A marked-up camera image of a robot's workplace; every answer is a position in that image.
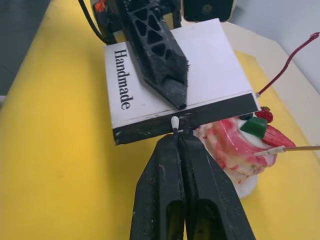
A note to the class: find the thin red curved candle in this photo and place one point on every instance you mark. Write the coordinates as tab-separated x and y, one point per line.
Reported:
312	36

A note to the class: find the white round plate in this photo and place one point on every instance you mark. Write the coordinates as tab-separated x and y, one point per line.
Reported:
246	187

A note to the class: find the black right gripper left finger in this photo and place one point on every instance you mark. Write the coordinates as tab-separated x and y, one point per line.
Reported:
157	190

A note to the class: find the pink cream cake with fruit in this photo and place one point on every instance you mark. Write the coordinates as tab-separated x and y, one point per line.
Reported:
232	145

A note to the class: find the white Handmade matchbox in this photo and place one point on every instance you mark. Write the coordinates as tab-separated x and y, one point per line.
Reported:
212	62

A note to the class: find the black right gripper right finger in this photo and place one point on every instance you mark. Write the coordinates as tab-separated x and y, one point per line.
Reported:
212	200

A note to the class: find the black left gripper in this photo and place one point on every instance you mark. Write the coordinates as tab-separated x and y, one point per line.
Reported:
110	25

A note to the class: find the yellow mat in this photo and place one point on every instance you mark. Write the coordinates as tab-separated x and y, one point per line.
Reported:
62	125

